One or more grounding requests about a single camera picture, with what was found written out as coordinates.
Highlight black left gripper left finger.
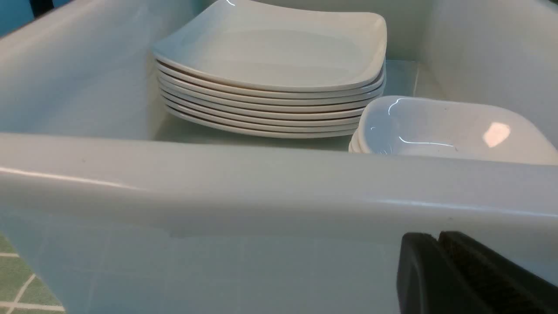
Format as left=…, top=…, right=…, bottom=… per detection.
left=396, top=232, right=493, bottom=314

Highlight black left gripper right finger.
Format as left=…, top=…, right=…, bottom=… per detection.
left=438, top=231, right=558, bottom=314

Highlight stack of small white bowls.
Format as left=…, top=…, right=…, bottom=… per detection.
left=348, top=96, right=557, bottom=166

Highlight stack of white square plates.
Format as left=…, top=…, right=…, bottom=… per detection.
left=152, top=0, right=388, bottom=139

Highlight large white plastic tub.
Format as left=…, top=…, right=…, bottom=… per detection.
left=1, top=0, right=557, bottom=314

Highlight green checkered tablecloth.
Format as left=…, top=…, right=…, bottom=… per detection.
left=0, top=236, right=65, bottom=314

